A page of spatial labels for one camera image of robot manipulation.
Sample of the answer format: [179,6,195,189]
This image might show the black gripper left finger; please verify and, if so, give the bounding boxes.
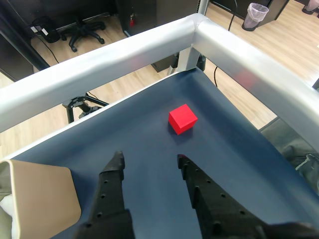
[73,150,136,239]

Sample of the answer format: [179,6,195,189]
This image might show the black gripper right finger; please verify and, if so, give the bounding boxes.
[176,154,319,239]

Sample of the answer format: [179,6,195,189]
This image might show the red cube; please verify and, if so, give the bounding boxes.
[168,104,198,136]

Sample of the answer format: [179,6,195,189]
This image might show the beige square box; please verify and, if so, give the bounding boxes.
[0,159,82,239]

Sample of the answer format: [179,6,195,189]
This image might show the black rectangular box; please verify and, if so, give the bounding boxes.
[151,55,179,73]

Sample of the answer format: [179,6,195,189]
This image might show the black tripod stand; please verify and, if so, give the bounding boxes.
[62,93,111,124]

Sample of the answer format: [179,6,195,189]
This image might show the dark table mat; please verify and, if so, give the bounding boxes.
[9,67,319,239]

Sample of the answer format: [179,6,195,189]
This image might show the grey green fabric seat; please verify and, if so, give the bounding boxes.
[260,118,319,198]

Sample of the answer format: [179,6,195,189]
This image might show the white cloth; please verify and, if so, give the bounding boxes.
[0,193,13,239]

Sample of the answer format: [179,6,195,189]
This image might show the black clamp knob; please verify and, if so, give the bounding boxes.
[196,54,207,72]

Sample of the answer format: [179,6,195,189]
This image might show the black office chair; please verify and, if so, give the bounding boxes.
[60,14,106,53]

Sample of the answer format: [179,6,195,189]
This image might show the black bag with tags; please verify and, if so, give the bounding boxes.
[30,15,61,44]

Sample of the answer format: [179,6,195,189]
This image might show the silver table frame rail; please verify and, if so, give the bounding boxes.
[0,12,319,134]

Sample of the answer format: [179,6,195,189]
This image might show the black floor cable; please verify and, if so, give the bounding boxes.
[213,65,220,88]

